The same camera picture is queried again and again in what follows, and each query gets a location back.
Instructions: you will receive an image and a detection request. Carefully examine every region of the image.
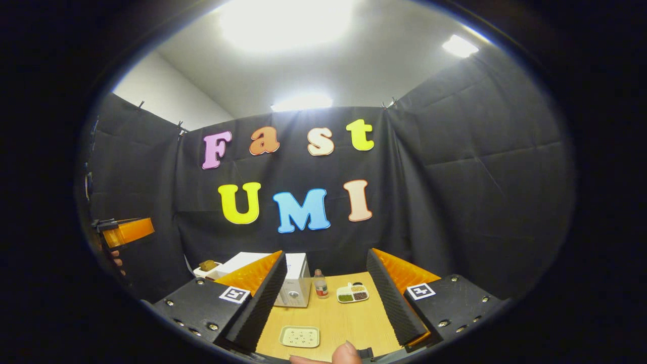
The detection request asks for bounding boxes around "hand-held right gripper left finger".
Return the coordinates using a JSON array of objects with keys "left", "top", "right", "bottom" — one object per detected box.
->
[{"left": 152, "top": 250, "right": 288, "bottom": 353}]

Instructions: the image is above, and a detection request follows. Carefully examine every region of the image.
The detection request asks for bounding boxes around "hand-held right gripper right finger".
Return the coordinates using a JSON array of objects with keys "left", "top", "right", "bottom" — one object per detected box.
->
[{"left": 366, "top": 248, "right": 509, "bottom": 349}]

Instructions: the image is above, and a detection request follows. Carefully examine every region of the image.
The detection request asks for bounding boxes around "white microwave oven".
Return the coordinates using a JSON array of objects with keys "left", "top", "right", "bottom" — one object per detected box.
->
[{"left": 216, "top": 252, "right": 311, "bottom": 308}]

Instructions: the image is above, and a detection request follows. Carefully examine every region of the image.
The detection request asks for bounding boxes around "divided tray of grains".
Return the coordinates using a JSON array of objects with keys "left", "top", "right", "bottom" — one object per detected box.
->
[{"left": 337, "top": 282, "right": 369, "bottom": 303}]

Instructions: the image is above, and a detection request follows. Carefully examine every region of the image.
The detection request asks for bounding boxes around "pale green rectangular plate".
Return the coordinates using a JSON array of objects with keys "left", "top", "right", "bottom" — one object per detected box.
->
[{"left": 279, "top": 326, "right": 320, "bottom": 348}]

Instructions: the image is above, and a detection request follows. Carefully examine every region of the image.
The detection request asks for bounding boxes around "small clear bottle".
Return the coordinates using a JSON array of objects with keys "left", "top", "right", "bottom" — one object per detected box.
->
[{"left": 313, "top": 269, "right": 329, "bottom": 299}]

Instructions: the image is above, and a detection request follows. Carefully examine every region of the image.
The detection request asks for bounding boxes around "white toaster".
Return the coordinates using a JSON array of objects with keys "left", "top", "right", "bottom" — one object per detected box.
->
[{"left": 193, "top": 260, "right": 223, "bottom": 280}]

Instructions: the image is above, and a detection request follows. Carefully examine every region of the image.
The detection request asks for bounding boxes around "black backdrop cloth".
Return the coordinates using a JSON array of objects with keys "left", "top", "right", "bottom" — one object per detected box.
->
[{"left": 76, "top": 48, "right": 577, "bottom": 304}]

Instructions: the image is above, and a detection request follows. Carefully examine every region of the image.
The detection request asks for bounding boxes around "long ceiling light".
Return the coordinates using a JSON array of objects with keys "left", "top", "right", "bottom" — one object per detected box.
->
[{"left": 270, "top": 94, "right": 334, "bottom": 112}]

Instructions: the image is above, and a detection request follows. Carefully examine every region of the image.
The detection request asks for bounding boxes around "large ceiling light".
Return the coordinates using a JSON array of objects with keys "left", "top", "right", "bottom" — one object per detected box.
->
[{"left": 217, "top": 0, "right": 354, "bottom": 51}]

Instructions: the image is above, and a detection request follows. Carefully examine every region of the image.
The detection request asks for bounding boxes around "small ceiling light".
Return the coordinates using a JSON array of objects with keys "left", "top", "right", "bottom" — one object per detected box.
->
[{"left": 442, "top": 34, "right": 479, "bottom": 58}]

